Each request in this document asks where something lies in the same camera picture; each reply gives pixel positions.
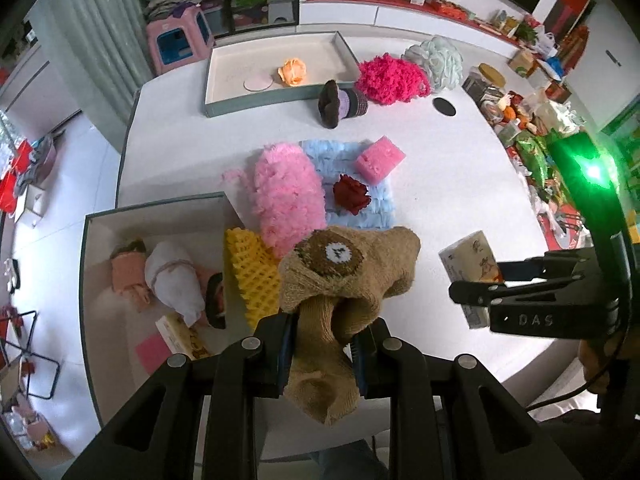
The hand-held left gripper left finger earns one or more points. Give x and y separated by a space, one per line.
286 355

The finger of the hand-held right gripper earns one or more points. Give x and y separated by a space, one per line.
540 267
500 294

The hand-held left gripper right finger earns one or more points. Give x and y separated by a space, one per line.
357 362

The small printed carton box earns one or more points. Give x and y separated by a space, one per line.
467 260

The tan knit bear sock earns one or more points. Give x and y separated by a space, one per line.
340 270

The tissue packet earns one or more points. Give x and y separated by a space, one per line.
182 337

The pink foam sheet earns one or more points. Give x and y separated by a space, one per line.
150 355

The white towel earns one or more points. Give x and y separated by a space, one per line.
172 280

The white cardboard box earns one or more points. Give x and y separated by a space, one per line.
100 260

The person's right hand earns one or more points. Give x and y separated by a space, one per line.
597 360

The yellow foam fruit net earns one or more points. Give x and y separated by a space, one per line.
250 280

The green snack bag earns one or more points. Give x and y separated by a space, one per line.
537 160

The pile of snack packets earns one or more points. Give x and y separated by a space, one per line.
525 120

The light blue chenille cloth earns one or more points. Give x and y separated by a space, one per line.
380 200

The pink fluffy mitt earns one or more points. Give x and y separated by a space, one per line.
287 195

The dark red fabric flower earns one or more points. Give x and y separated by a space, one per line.
351 195

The pink sponge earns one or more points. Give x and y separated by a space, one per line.
380 157

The black round table grommet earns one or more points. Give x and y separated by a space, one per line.
445 106

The jar with gold lid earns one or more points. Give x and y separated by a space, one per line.
485 80

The pale green bath loofah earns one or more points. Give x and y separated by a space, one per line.
435 62

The magenta fluffy scrunchie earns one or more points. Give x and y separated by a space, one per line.
390 80

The purple brown striped sock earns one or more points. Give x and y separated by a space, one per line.
345 102

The grey shallow tray box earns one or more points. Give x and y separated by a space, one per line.
280 105

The pink round pad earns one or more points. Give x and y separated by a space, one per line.
257 82

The orange fabric flower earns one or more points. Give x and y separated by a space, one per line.
292 72

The grey handbag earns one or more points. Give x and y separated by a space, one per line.
47 157

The red bags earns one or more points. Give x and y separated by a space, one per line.
12 180

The pink plastic stool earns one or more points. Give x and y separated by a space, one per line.
177 40

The small grey stool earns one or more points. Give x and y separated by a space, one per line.
281 12

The grey curtain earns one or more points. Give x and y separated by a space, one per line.
100 35

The black folding metal frame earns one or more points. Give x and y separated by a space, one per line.
30 355

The red wall poster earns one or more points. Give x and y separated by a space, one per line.
570 7

